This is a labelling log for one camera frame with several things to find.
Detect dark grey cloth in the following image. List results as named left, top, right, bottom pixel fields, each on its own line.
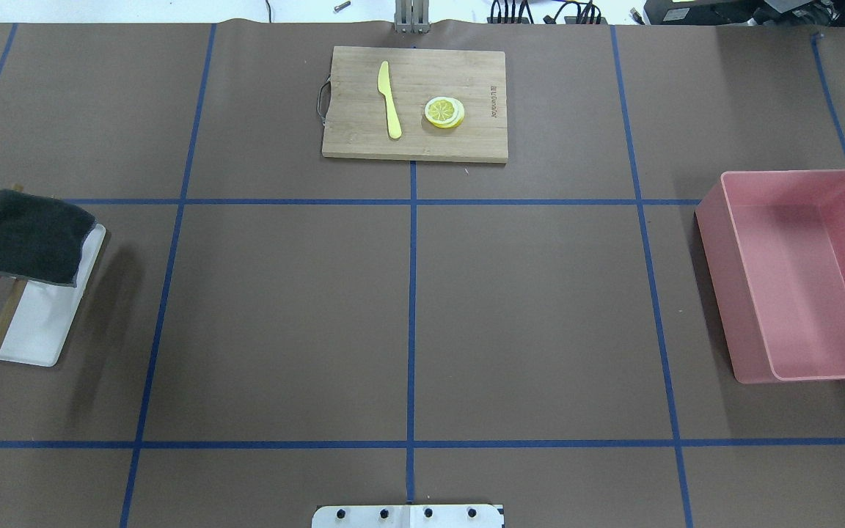
left=0, top=189, right=97, bottom=287

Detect white rectangular tray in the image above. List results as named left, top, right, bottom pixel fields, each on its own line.
left=0, top=223, right=107, bottom=367

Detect yellow plastic knife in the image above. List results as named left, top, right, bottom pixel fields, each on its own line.
left=376, top=60, right=403, bottom=140

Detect wooden cutting board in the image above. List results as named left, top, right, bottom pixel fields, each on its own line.
left=322, top=45, right=509, bottom=164

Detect yellow lemon slice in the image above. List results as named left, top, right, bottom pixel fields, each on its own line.
left=425, top=96, right=466, bottom=129

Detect pink plastic bin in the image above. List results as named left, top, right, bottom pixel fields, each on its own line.
left=695, top=169, right=845, bottom=384

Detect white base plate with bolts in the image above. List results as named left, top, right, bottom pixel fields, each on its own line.
left=311, top=504, right=505, bottom=527

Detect aluminium frame post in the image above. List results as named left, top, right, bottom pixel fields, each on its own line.
left=393, top=0, right=431, bottom=34

